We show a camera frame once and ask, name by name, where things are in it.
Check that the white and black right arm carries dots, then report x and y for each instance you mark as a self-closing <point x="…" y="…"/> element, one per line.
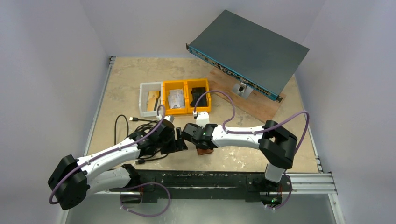
<point x="276" y="143"/>

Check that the yellow bin left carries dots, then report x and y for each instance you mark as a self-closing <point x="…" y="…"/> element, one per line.
<point x="170" y="85"/>

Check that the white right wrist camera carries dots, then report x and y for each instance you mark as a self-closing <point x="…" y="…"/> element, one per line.
<point x="201" y="118"/>

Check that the aluminium frame rail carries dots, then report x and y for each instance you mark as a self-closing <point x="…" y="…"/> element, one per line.
<point x="312" y="183"/>

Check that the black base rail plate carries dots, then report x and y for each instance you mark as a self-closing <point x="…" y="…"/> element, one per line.
<point x="215" y="185"/>

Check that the gold cards stack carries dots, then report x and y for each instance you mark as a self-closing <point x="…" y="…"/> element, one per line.
<point x="153" y="100"/>

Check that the silver cards stack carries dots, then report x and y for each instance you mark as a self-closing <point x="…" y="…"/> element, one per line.
<point x="176" y="99"/>

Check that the black cards stack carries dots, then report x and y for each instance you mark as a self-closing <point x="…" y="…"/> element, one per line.
<point x="196" y="93"/>

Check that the yellow bin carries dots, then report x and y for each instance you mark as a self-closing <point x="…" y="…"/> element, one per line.
<point x="191" y="83"/>
<point x="170" y="85"/>

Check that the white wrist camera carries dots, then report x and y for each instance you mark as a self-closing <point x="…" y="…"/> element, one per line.
<point x="201" y="118"/>
<point x="169" y="118"/>

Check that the metal bracket with knob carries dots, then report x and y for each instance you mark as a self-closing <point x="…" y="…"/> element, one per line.
<point x="242" y="90"/>

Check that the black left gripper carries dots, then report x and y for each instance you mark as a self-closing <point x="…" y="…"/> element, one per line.
<point x="178" y="142"/>

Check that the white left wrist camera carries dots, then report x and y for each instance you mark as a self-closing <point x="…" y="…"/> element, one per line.
<point x="169" y="118"/>

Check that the yellow bin right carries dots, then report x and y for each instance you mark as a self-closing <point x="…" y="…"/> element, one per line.
<point x="191" y="83"/>

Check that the brown leather card holder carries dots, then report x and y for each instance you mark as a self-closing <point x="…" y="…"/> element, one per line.
<point x="204" y="151"/>

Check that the wooden board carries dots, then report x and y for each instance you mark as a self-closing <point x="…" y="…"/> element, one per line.
<point x="257" y="105"/>

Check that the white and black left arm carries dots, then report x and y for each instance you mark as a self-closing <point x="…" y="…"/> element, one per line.
<point x="75" y="178"/>

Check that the blue grey network switch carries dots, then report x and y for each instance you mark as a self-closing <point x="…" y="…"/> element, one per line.
<point x="256" y="56"/>

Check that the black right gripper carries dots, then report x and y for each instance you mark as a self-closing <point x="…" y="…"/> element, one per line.
<point x="201" y="145"/>

